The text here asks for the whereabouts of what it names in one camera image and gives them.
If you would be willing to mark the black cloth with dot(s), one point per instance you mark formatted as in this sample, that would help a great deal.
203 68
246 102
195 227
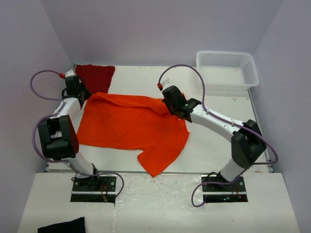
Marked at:
74 226

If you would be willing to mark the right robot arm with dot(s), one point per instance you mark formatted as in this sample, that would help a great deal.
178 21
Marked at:
245 139

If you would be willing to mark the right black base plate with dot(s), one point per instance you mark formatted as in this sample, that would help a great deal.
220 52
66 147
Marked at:
212 178

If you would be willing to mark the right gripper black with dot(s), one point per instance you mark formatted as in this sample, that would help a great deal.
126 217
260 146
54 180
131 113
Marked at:
164 100

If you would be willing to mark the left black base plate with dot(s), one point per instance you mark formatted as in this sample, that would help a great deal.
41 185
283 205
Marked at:
103 184

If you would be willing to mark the white plastic basket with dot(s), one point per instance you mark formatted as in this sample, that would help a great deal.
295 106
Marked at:
227 71

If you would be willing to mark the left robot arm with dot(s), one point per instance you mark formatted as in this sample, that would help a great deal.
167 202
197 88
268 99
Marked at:
58 138

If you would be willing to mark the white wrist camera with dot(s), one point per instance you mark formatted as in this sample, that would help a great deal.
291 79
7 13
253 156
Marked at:
166 83
69 73

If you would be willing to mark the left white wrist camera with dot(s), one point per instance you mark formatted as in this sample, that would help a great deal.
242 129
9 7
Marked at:
69 73

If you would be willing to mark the folded dark red shirt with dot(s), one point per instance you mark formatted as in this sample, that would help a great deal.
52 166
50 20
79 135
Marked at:
97 78

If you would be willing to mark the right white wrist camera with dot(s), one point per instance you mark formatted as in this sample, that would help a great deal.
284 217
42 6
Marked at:
166 83

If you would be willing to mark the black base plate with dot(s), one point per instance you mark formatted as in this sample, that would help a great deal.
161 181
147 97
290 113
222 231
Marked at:
212 178
103 184

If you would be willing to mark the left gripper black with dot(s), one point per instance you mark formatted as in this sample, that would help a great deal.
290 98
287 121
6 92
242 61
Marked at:
87 94

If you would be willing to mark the orange t shirt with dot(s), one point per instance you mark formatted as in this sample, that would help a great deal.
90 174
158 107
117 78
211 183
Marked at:
128 122

